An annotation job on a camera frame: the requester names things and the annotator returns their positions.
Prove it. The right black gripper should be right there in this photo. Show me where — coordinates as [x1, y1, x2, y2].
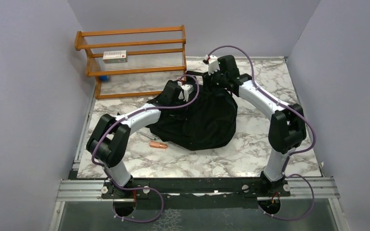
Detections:
[201, 67, 227, 95]

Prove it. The black student backpack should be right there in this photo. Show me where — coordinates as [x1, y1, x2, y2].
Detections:
[148, 77, 238, 151]

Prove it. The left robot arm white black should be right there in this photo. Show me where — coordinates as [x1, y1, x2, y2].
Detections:
[86, 80, 201, 198]

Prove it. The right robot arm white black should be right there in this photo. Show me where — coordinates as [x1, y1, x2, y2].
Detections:
[202, 55, 306, 196]

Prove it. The grey black pen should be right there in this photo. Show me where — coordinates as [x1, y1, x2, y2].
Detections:
[137, 130, 157, 141]

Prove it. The copper orange pen case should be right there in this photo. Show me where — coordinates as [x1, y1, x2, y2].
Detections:
[149, 141, 168, 149]

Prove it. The wooden shelf rack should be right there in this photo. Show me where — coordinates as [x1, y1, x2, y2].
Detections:
[74, 25, 187, 100]

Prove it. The white red box on shelf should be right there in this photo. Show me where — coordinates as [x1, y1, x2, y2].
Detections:
[102, 51, 127, 64]

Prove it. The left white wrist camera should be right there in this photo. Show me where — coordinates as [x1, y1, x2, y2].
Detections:
[177, 81, 194, 102]

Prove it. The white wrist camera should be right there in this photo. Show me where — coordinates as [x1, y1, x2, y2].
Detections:
[177, 81, 194, 102]
[203, 55, 220, 75]

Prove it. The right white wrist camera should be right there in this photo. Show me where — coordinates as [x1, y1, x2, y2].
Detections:
[203, 55, 220, 75]

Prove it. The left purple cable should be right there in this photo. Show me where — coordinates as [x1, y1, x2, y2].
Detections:
[91, 74, 200, 223]

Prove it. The purple cable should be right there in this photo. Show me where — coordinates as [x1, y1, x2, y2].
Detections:
[204, 45, 317, 221]
[91, 74, 200, 223]

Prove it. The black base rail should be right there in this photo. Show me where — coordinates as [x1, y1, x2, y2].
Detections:
[101, 177, 291, 209]

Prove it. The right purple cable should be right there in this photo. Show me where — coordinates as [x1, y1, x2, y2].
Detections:
[204, 45, 317, 221]

